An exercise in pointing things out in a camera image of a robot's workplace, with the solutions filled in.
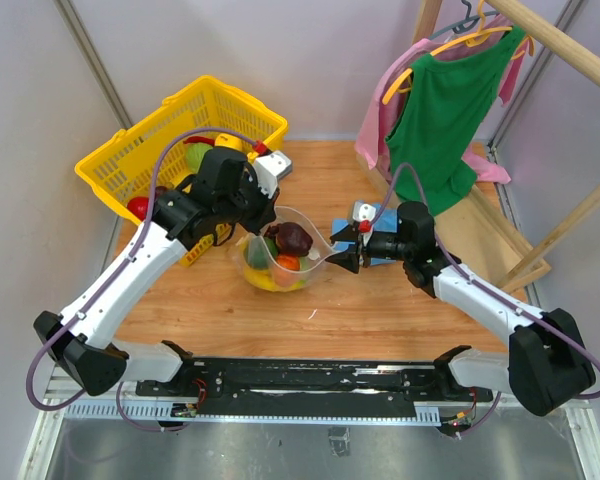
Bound yellow clothes hanger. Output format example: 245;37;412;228
381;1;512;105

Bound clear dotted zip top bag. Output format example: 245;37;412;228
231;206;335;293

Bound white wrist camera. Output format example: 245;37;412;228
351;201;377;233
253;150;293;198

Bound rough orange toy tangerine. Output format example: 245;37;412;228
273;254;300;288

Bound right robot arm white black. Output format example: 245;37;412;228
327;201;596;416

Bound yellow plastic shopping basket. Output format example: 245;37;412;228
74;74;289;269

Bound green shirt on hanger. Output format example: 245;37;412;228
385;26;526;216

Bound blue cartoon print cloth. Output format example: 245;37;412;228
331;203;397;267

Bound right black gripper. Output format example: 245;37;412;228
325;225;412;273

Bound grey clothes hanger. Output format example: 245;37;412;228
428;0;499;41

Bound dark purple toy fruit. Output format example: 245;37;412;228
275;222;313;257

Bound red toy chili pepper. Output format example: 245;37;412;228
183;135;215;147

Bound white toy garlic bulb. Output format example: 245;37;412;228
299;252;322;273

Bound yellow toy banana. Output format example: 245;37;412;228
242;268;305;292

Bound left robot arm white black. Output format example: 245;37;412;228
33;147;292;396

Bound wooden clothes rack frame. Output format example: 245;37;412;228
354;0;600;296

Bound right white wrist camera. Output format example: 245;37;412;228
351;201;377;233

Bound pink shirt on hanger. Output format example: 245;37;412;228
354;14;530;184

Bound red toy apple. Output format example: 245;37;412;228
127;196;150;221

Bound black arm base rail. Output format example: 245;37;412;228
136;357;493;420

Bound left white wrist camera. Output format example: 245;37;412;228
253;150;293;198

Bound yellow toy apple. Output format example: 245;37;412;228
214;133;243;151

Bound dark red toy grapes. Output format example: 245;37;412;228
264;224;280;241

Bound yellow green toy mango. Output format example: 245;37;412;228
244;237;270;270

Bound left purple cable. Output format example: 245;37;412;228
25;127;269;412

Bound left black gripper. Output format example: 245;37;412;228
217;171;280;236

